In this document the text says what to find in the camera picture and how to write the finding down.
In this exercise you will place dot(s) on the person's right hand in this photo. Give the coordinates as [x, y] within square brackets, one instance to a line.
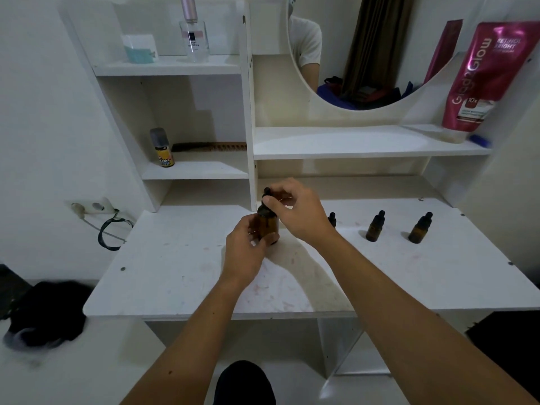
[306, 212]

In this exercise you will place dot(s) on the large amber glass bottle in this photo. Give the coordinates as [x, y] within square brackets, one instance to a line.
[269, 227]

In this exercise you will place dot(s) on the person's left forearm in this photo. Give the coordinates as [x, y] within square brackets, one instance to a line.
[185, 354]

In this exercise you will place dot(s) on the clear perfume bottle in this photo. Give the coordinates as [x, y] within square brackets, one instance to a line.
[195, 42]

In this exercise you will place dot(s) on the white vanity shelf unit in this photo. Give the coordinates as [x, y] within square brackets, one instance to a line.
[358, 143]

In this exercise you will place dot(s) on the small blue cap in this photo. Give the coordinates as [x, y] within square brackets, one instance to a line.
[480, 141]

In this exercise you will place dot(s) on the round mirror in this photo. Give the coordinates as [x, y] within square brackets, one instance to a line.
[379, 46]

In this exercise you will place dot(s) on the person's left hand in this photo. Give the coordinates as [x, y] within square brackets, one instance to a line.
[242, 259]

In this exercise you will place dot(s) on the brown comb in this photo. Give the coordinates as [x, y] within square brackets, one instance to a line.
[209, 147]

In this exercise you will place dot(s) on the white wall socket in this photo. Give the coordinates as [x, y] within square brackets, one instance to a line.
[99, 205]

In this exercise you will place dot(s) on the person's left leg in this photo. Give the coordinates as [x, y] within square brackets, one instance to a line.
[244, 385]

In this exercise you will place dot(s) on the white and teal box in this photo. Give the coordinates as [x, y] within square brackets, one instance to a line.
[139, 52]

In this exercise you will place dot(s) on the yellow spray can grey cap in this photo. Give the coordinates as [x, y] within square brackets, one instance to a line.
[163, 156]

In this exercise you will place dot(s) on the person's right forearm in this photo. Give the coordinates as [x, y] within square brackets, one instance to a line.
[422, 324]

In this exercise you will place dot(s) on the pink lotion tube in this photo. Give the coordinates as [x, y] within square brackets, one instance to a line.
[485, 75]

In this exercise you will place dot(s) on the black dropper with glass pipette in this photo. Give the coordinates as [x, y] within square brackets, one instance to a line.
[266, 206]

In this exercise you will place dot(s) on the small amber glass bottle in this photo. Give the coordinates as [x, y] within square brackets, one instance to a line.
[417, 236]
[373, 234]

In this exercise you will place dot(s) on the black cloth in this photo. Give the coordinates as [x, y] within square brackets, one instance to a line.
[46, 312]

